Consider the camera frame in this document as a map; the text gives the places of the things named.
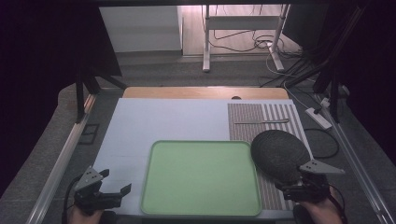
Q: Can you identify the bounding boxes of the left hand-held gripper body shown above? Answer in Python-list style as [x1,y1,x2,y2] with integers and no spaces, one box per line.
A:
[73,166,123,217]

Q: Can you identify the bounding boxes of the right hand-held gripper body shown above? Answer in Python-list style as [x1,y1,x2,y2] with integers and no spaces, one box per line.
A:
[281,159,346,203]

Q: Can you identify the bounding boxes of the dark grey round plate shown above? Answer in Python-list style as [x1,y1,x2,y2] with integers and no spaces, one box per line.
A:
[250,129,312,185]

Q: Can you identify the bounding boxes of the person's left hand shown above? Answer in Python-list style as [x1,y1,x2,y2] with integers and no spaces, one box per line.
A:
[67,205,106,224]

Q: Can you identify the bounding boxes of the person's right hand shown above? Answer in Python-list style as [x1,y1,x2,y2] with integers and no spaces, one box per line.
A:
[299,186,344,224]

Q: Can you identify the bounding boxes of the black floor plate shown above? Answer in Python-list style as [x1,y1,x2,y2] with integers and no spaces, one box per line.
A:
[77,123,101,146]

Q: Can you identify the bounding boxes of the silver table knife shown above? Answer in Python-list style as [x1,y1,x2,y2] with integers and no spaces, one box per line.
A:
[233,118,290,125]

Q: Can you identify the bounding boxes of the white power strip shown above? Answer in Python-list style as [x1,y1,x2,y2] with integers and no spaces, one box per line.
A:
[304,106,333,131]

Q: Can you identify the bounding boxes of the striped woven placemat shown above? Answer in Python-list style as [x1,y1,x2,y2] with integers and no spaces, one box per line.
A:
[227,103,313,212]

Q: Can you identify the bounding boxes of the green tray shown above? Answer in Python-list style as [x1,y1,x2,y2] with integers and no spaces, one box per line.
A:
[139,139,262,218]

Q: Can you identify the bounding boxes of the light blue table sheet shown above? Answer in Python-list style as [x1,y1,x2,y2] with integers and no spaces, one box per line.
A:
[92,97,314,220]

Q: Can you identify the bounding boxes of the black metal stand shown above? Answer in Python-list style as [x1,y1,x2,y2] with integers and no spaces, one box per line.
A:
[74,46,129,124]
[284,6,367,124]

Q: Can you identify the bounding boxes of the white cabinet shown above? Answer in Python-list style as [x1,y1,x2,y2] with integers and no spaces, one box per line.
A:
[99,6,184,54]

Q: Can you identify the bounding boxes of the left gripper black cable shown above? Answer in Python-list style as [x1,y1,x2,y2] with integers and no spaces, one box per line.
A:
[61,175,82,224]

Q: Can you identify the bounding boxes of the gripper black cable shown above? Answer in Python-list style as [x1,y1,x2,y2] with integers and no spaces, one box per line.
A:
[328,184,348,224]
[61,175,82,224]

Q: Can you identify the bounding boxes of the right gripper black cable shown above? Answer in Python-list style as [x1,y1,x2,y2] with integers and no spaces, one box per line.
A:
[328,184,348,224]

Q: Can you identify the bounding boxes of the metal floor rail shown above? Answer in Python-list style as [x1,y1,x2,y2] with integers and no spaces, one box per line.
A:
[313,92,396,224]
[25,92,98,224]

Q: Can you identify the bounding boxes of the black looped cable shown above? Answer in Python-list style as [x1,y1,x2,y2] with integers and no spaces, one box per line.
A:
[303,127,340,160]

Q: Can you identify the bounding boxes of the white cable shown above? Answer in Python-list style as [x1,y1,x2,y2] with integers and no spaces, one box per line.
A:
[265,50,316,110]

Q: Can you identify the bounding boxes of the bundle of floor cables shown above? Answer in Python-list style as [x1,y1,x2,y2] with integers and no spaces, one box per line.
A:
[202,4,304,60]

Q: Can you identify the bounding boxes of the white desk frame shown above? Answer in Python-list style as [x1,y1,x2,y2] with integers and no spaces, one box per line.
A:
[202,4,291,74]

